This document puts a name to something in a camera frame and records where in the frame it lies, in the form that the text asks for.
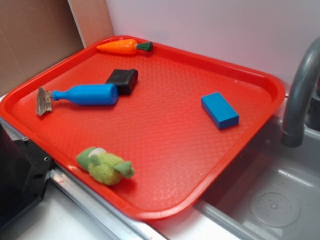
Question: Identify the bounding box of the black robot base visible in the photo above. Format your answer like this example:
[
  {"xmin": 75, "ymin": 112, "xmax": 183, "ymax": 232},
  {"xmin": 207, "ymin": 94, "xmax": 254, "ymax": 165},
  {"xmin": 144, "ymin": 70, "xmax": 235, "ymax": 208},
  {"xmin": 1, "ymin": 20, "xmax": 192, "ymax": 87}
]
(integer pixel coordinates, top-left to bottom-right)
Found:
[{"xmin": 0, "ymin": 126, "xmax": 54, "ymax": 232}]

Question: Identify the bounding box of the red plastic tray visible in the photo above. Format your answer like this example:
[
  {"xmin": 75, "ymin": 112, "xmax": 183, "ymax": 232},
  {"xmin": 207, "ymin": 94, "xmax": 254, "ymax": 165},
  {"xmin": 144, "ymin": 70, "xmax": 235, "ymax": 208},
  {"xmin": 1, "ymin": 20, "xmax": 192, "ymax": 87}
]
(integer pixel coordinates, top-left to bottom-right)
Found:
[{"xmin": 0, "ymin": 43, "xmax": 285, "ymax": 221}]

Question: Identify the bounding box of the black rectangular block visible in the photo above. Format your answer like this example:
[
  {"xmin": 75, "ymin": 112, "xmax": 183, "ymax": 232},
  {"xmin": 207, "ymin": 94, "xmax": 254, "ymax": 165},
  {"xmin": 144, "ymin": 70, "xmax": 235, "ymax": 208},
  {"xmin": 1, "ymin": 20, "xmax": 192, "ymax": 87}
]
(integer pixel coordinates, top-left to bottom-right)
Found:
[{"xmin": 105, "ymin": 69, "xmax": 139, "ymax": 95}]

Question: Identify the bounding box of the blue rectangular block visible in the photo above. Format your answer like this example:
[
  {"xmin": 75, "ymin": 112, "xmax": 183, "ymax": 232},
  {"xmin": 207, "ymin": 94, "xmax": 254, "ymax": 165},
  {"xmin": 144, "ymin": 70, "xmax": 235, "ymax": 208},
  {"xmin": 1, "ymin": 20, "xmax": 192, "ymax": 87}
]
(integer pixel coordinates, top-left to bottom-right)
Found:
[{"xmin": 200, "ymin": 92, "xmax": 240, "ymax": 130}]

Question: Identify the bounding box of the green plush toy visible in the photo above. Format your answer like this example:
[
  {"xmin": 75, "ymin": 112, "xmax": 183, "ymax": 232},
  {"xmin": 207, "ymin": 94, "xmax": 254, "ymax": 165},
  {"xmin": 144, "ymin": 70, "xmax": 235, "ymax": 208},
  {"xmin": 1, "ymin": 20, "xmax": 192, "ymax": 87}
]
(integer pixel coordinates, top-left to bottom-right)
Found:
[{"xmin": 76, "ymin": 147, "xmax": 135, "ymax": 186}]

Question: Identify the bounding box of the blue toy bottle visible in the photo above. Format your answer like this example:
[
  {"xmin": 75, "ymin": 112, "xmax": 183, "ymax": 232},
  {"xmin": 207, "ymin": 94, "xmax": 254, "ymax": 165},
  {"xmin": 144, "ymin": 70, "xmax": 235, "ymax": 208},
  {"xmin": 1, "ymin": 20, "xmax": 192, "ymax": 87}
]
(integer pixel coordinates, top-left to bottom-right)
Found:
[{"xmin": 51, "ymin": 84, "xmax": 118, "ymax": 106}]

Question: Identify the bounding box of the orange toy carrot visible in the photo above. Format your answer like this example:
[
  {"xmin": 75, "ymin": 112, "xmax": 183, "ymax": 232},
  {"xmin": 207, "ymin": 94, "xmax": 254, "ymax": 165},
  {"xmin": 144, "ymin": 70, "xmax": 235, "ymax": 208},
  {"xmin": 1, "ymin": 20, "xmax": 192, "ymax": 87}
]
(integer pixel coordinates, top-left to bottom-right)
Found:
[{"xmin": 96, "ymin": 39, "xmax": 154, "ymax": 55}]

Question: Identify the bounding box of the grey sink basin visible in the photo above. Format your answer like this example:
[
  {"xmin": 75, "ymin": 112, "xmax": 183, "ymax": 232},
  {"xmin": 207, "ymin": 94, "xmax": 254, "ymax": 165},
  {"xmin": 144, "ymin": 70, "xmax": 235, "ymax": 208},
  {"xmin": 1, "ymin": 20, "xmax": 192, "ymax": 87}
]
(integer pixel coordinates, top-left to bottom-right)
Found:
[{"xmin": 195, "ymin": 117, "xmax": 320, "ymax": 240}]

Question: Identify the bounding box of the grey faucet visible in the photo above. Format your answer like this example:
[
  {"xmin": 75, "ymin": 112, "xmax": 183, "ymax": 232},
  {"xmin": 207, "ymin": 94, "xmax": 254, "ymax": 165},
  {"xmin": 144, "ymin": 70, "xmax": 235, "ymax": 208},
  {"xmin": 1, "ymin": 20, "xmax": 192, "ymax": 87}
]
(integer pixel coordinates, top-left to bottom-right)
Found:
[{"xmin": 280, "ymin": 38, "xmax": 320, "ymax": 148}]

